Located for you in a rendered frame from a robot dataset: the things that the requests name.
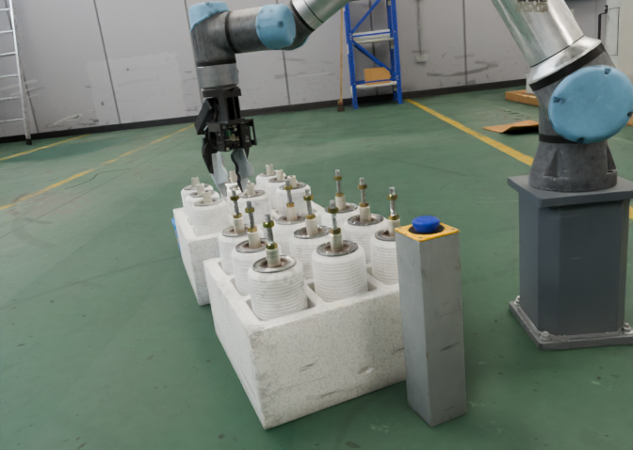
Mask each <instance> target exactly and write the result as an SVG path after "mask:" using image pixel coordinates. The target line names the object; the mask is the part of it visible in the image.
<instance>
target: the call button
mask: <svg viewBox="0 0 633 450"><path fill-rule="evenodd" d="M412 223H413V227H415V230H416V231H418V232H423V233H426V232H432V231H435V230H436V229H437V226H439V225H440V220H439V218H438V217H432V216H422V217H416V218H415V219H413V221H412Z"/></svg>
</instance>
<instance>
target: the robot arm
mask: <svg viewBox="0 0 633 450"><path fill-rule="evenodd" d="M349 1H351V0H290V1H289V2H288V3H286V4H285V5H284V4H279V5H273V4H268V5H264V6H263V7H258V8H247V9H241V10H235V11H230V10H229V9H228V5H227V4H226V3H225V2H220V1H213V2H203V3H198V4H195V5H193V6H191V7H190V8H189V11H188V15H189V22H190V30H189V31H190V34H191V37H192V41H193V47H194V53H195V58H196V64H197V67H198V68H197V73H198V78H199V84H200V88H203V90H202V93H203V98H206V99H205V101H204V103H203V107H202V109H201V111H200V113H199V115H198V117H197V119H196V121H195V123H194V126H195V129H196V131H197V134H198V135H205V137H202V140H203V146H202V155H203V161H204V163H205V164H206V167H207V169H208V171H209V173H210V175H211V177H212V179H213V181H214V183H215V185H216V187H217V188H218V190H219V192H220V193H221V194H222V195H223V196H224V197H227V187H226V184H225V182H227V181H228V173H227V170H226V168H225V167H224V157H223V156H222V155H221V152H229V151H230V150H233V152H232V153H231V159H232V161H233V163H234V164H235V174H236V176H237V184H238V186H239V188H240V190H241V192H242V193H243V192H245V189H246V186H247V183H248V177H250V176H253V174H254V169H253V166H252V164H251V163H250V162H249V161H248V155H249V151H250V147H252V145H254V146H256V145H257V143H256V136H255V130H254V123H253V119H245V118H243V119H241V112H240V105H239V100H238V96H241V89H240V88H239V87H237V86H236V85H238V83H239V82H238V73H239V70H238V69H237V68H236V60H235V54H242V53H249V52H257V51H269V50H285V51H292V50H296V49H298V48H300V47H302V45H304V43H305V42H307V40H308V38H309V35H310V34H312V33H313V32H314V31H315V30H316V29H318V28H319V27H320V26H321V25H322V24H324V23H325V22H326V21H327V20H329V19H330V18H331V17H332V16H333V15H334V14H335V13H336V12H337V11H338V10H340V9H341V8H342V7H343V6H345V5H346V4H347V3H348V2H349ZM492 2H493V4H494V5H495V8H496V10H497V11H498V13H499V15H500V16H501V18H502V20H503V21H504V23H505V25H506V27H508V29H509V31H510V32H511V35H512V37H513V38H514V40H515V42H516V43H517V45H518V47H519V49H520V50H521V52H522V54H523V55H524V57H525V59H526V60H527V63H528V65H529V66H530V74H529V78H528V81H527V83H528V84H529V86H530V88H531V89H532V91H533V93H534V95H535V96H536V98H537V100H538V102H539V145H538V148H537V151H536V153H535V156H534V159H533V162H532V165H531V168H530V170H529V174H528V183H529V185H531V186H532V187H535V188H538V189H541V190H546V191H555V192H589V191H597V190H603V189H607V188H610V187H613V186H615V185H617V176H618V172H617V168H616V166H615V163H614V160H613V157H612V154H611V151H610V147H609V143H608V138H610V137H613V136H615V135H616V134H617V133H619V132H620V131H621V130H622V129H623V128H624V127H625V126H626V124H627V123H628V122H629V120H630V118H631V116H632V114H633V86H632V84H631V82H630V80H629V79H628V77H627V76H626V75H625V74H624V73H623V72H621V71H619V70H618V69H616V67H615V65H614V64H613V62H612V60H611V58H610V57H609V54H608V52H607V51H606V49H605V47H604V45H603V44H602V42H601V40H597V39H592V38H588V37H586V36H584V35H583V33H582V31H581V29H580V28H579V26H578V24H577V22H576V20H575V18H574V16H573V15H572V13H571V11H570V9H569V8H568V7H567V5H566V3H565V2H564V0H492ZM207 97H212V98H207ZM250 126H252V132H253V139H252V136H251V129H250ZM217 151H218V152H217Z"/></svg>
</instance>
